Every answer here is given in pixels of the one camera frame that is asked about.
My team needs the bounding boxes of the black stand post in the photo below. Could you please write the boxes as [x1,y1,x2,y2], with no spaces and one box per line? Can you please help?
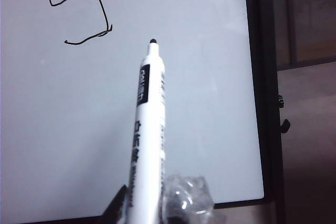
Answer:
[258,0,287,224]

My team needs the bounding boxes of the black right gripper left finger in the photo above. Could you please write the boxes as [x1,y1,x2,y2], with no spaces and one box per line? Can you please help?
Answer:
[102,184,128,224]

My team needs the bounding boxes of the black hook on post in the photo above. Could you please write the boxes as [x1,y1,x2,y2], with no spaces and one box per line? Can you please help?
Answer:
[279,119,291,134]

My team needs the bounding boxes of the white marker pen black print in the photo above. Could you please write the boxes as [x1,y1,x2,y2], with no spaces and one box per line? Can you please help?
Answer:
[122,38,169,224]

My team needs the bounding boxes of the white board with black frame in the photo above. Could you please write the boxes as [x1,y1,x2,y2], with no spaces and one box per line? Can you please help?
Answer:
[0,0,276,224]

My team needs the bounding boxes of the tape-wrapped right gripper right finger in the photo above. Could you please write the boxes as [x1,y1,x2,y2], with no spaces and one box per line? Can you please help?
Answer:
[157,173,216,224]

